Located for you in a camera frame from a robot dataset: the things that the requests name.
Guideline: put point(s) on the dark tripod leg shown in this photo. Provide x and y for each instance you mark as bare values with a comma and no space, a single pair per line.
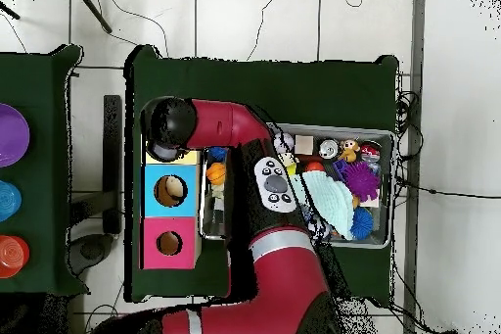
9,11
94,10

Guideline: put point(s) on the plain wooden block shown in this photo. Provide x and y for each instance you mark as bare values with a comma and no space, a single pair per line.
303,144

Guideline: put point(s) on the orange-red ball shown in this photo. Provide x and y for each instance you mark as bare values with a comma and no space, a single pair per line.
315,166

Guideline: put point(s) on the silver drink can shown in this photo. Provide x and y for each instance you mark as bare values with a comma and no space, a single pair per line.
328,148

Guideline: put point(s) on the orange plastic bowl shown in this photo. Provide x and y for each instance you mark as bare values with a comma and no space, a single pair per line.
13,255

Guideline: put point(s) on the purple spiky ball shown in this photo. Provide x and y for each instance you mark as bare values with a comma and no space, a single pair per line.
360,181

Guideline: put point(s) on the white toy baseball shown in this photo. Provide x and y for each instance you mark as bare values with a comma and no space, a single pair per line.
283,142

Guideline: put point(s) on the blue fuzzy ball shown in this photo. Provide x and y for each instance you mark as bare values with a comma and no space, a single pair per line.
218,153
362,223

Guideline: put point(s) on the orange toy basketball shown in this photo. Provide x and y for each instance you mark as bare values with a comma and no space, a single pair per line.
217,173

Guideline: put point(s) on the dark green side-table cloth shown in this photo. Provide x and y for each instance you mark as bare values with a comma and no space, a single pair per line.
51,193

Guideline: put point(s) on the dark green tablecloth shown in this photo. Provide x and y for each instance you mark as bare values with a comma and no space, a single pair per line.
332,91

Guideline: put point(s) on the brown monkey plush toy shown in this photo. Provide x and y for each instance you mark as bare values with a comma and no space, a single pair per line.
348,150

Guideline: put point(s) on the silver mesh bin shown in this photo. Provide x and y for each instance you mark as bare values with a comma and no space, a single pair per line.
380,237

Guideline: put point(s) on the wooden three-hole sorting box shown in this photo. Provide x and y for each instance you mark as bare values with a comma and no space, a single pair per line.
191,193

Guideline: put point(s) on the mint green cloth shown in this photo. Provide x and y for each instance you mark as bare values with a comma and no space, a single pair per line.
332,197

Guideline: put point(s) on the blue plastic bowl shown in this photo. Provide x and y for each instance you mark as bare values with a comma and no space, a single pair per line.
8,200

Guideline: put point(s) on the purple plastic bowl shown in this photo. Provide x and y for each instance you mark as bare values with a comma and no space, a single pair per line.
11,134

